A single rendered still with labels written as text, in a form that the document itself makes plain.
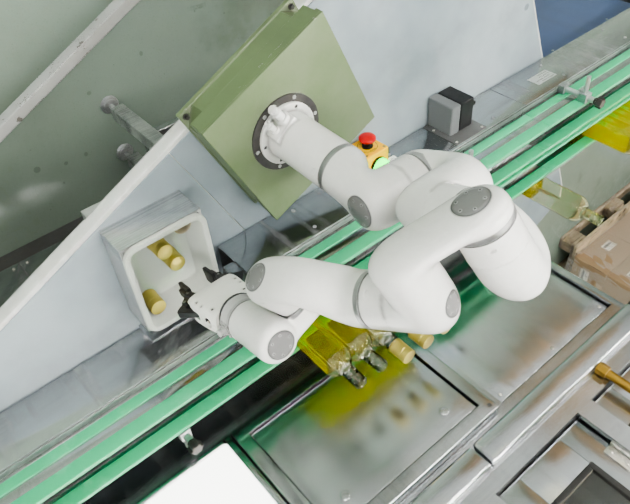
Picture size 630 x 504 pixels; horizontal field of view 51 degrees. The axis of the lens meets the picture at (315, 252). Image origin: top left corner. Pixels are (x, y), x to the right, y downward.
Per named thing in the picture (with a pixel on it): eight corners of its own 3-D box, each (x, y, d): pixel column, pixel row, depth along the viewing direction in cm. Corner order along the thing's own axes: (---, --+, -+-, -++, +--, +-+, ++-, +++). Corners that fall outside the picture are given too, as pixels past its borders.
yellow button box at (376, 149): (345, 169, 158) (367, 183, 154) (344, 144, 153) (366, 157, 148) (367, 157, 161) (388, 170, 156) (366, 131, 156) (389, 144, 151)
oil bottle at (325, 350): (273, 326, 148) (336, 384, 136) (270, 310, 145) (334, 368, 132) (293, 312, 151) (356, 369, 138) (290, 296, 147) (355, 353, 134)
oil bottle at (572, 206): (513, 191, 193) (593, 234, 178) (514, 177, 189) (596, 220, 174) (526, 180, 195) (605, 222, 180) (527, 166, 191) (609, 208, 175)
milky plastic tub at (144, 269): (130, 312, 135) (151, 337, 130) (98, 231, 120) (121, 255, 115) (201, 270, 142) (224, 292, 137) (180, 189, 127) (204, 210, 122)
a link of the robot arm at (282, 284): (400, 281, 97) (301, 278, 112) (346, 248, 89) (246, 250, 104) (387, 336, 95) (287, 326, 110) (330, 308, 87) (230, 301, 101)
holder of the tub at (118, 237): (137, 327, 139) (155, 349, 135) (98, 230, 120) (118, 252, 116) (205, 286, 146) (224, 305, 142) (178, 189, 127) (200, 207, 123)
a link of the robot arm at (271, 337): (301, 273, 100) (341, 294, 107) (264, 252, 108) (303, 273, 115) (254, 361, 100) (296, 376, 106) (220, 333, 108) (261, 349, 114)
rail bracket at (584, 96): (553, 93, 179) (597, 111, 172) (558, 68, 174) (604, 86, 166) (562, 87, 181) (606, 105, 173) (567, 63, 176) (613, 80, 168)
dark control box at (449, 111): (425, 124, 170) (450, 137, 165) (427, 96, 164) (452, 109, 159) (447, 111, 173) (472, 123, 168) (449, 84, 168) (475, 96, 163)
